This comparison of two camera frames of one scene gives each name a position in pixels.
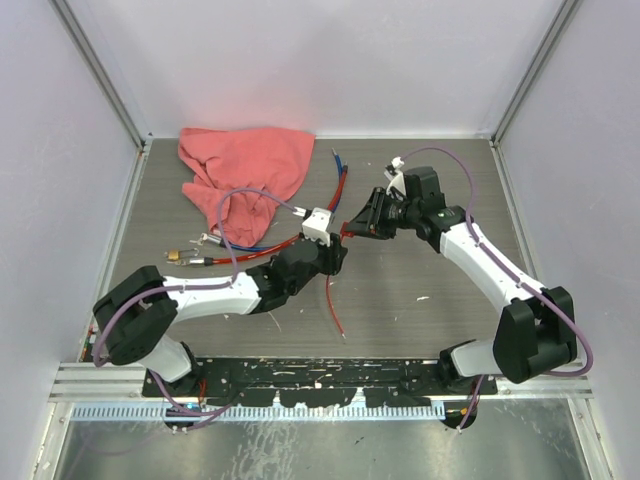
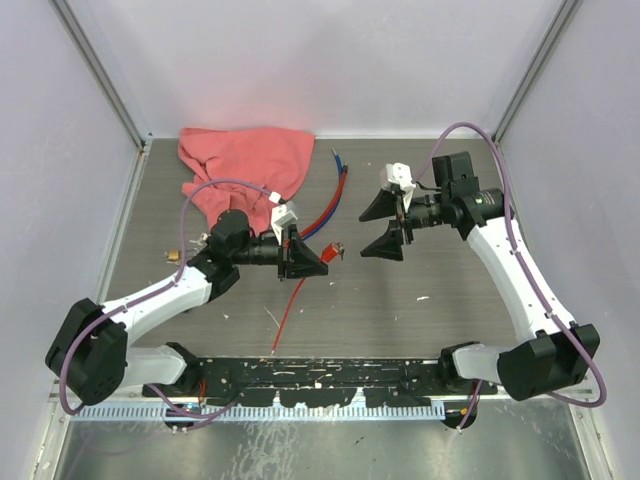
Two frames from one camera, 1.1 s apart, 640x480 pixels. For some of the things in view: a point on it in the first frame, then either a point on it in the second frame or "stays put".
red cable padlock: x=345 y=232 -> x=333 y=253
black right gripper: x=369 y=221 -> x=388 y=245
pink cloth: x=267 y=159 stays put
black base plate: x=311 y=382 stays put
